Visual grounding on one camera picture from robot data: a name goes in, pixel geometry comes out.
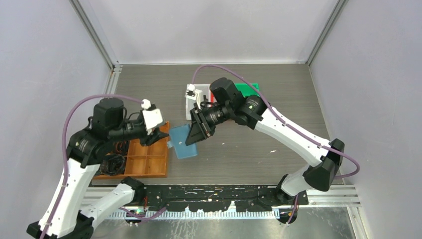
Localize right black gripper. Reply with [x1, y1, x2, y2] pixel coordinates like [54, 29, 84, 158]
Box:
[186, 102, 232, 145]

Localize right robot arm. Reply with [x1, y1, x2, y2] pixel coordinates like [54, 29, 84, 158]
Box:
[185, 78, 344, 205]

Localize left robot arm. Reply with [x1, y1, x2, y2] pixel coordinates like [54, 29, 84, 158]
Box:
[26, 94, 168, 239]

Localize orange wooden divider tray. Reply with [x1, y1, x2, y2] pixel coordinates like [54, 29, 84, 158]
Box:
[94, 137, 169, 180]

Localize small black coiled band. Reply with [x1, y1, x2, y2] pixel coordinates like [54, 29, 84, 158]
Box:
[112, 140, 130, 156]

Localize white plastic bin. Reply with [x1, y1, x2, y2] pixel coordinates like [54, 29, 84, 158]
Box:
[185, 84, 211, 120]

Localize black coiled bands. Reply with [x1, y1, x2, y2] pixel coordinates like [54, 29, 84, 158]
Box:
[100, 154, 126, 176]

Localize green plastic bin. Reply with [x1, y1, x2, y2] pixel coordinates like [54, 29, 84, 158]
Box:
[235, 83, 259, 98]

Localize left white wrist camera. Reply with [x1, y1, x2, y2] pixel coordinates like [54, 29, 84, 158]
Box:
[142, 106, 164, 135]

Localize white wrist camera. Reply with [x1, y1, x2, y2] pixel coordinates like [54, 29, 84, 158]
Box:
[185, 84, 203, 105]
[142, 106, 164, 135]

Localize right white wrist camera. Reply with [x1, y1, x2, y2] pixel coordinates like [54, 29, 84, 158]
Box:
[185, 84, 203, 105]

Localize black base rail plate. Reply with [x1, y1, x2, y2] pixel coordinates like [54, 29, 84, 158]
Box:
[121, 185, 294, 212]

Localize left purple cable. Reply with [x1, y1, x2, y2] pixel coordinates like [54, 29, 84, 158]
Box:
[39, 94, 168, 239]

